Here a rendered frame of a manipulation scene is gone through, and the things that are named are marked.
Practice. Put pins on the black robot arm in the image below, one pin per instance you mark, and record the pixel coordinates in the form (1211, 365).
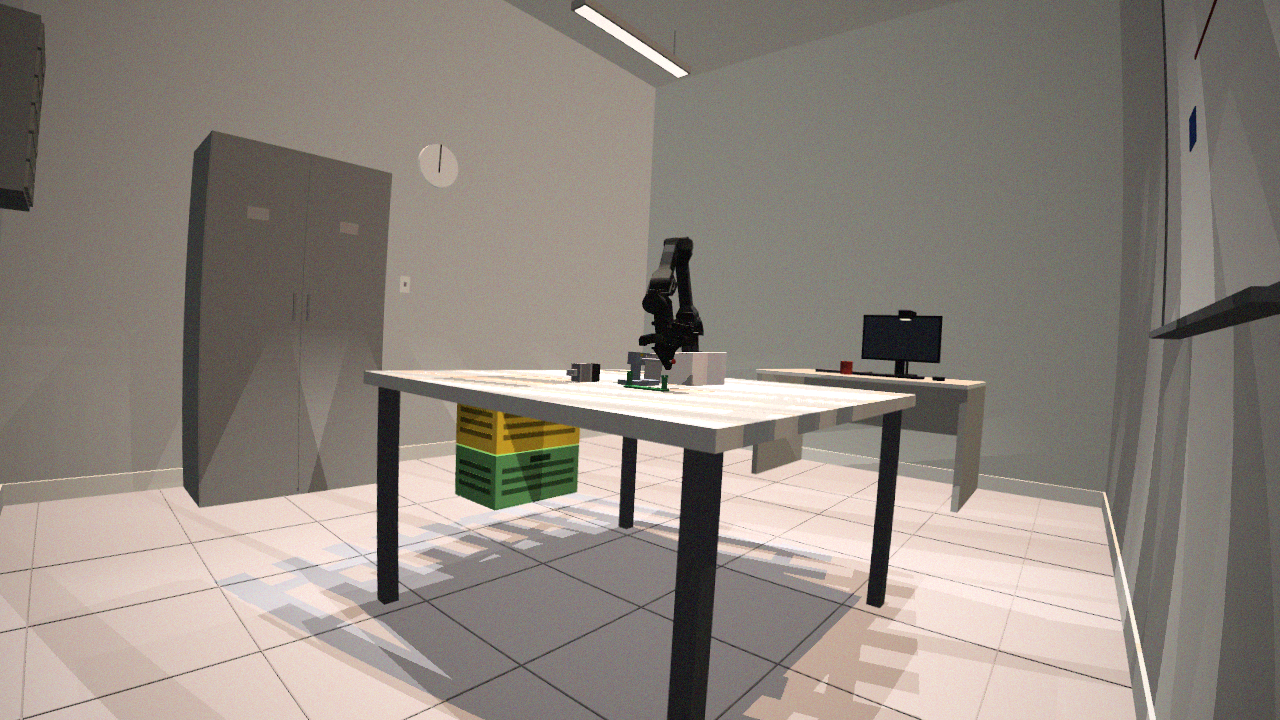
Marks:
(677, 253)

